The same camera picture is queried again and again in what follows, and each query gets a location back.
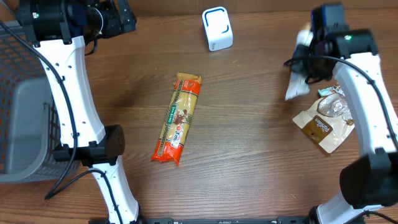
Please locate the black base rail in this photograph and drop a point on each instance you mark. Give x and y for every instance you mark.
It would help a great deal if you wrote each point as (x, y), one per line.
(278, 220)

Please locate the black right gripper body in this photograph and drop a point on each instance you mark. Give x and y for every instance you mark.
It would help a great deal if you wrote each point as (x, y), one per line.
(314, 69)

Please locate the red orange spaghetti pack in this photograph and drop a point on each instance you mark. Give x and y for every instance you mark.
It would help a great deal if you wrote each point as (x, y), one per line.
(178, 118)

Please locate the grey plastic mesh basket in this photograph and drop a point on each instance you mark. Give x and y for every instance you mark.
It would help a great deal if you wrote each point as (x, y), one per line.
(30, 127)

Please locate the beige bread snack bag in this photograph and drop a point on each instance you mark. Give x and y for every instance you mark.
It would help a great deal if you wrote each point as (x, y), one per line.
(328, 122)

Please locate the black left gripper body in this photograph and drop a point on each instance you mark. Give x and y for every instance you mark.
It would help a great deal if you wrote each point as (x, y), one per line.
(108, 22)

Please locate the teal tissue wipes pack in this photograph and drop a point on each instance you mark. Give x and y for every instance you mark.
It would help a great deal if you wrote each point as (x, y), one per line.
(326, 92)

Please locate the white barcode scanner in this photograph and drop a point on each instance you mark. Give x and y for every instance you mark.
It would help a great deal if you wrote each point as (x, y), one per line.
(218, 29)

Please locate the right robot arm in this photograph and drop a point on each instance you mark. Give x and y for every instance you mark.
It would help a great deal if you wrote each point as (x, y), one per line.
(351, 57)

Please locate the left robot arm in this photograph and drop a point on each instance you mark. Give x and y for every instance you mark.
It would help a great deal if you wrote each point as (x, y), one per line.
(58, 31)

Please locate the white cream tube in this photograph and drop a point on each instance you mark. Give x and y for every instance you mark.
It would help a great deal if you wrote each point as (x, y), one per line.
(297, 85)

